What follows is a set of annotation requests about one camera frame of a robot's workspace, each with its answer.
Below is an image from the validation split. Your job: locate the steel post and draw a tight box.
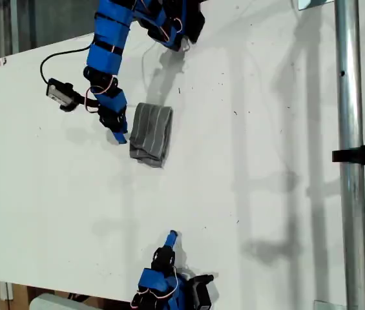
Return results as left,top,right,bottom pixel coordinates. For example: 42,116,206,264
333,0,365,310

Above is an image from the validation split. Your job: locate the camera black cable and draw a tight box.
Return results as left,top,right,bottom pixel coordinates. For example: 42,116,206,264
39,45,92,85

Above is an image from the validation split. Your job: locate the black post clamp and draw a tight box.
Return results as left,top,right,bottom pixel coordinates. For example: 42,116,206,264
331,137,365,171

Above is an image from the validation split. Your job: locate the thin white cable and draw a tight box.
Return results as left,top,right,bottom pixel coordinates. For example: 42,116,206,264
140,38,192,90

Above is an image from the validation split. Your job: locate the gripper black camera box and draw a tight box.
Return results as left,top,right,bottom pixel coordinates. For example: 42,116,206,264
45,78,77,112
191,280,213,310

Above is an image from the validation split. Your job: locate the camera short black stalk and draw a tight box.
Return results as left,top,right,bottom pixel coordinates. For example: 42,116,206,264
72,92,101,109
185,273,215,287

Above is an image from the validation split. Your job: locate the grey striped towel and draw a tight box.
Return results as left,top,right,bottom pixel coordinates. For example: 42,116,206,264
129,102,174,169

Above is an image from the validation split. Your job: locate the wooden table leg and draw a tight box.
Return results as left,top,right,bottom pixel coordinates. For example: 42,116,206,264
0,281,31,310

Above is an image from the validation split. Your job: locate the white cylindrical object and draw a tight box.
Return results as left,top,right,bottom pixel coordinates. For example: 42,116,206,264
28,292,73,310

